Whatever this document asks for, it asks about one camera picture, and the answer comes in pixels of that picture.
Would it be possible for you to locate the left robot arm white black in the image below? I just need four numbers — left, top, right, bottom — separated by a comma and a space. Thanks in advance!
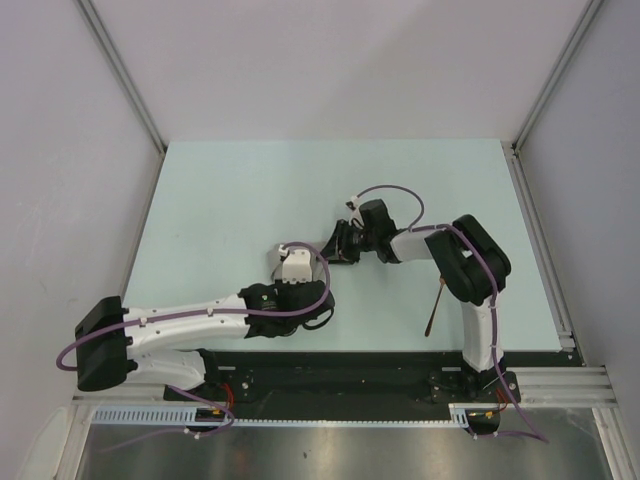
74, 280, 335, 400

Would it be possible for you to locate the white slotted cable duct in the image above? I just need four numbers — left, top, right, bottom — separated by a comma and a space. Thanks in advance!
92, 402, 494, 429

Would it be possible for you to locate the grey cloth napkin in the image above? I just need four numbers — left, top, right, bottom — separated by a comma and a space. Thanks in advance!
266, 244, 327, 284

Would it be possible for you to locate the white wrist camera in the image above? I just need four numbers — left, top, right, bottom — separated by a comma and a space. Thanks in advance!
274, 245, 314, 284
345, 195, 365, 230

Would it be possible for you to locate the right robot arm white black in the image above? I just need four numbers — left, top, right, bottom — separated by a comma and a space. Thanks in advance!
321, 199, 512, 401

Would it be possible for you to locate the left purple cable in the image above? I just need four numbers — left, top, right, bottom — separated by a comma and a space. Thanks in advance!
55, 242, 336, 454

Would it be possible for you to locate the aluminium corner post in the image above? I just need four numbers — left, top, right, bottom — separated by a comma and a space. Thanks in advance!
74, 0, 167, 152
511, 0, 607, 154

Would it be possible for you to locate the left aluminium corner post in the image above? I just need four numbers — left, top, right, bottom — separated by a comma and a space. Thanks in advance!
74, 0, 167, 152

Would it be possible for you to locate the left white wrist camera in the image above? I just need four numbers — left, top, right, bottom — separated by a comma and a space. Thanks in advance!
274, 245, 314, 284

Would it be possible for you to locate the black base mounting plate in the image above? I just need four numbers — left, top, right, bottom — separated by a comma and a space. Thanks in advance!
189, 352, 507, 422

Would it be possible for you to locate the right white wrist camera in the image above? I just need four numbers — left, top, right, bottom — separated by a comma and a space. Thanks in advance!
345, 195, 365, 230

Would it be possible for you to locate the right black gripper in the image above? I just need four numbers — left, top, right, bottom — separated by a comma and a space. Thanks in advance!
317, 219, 378, 265

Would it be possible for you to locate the aluminium front rail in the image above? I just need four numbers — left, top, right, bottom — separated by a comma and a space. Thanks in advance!
72, 367, 618, 408

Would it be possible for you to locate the right aluminium corner post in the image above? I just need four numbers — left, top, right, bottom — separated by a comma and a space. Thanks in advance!
511, 0, 607, 154

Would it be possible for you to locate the copper fork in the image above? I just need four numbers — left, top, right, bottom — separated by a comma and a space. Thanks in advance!
424, 277, 446, 338

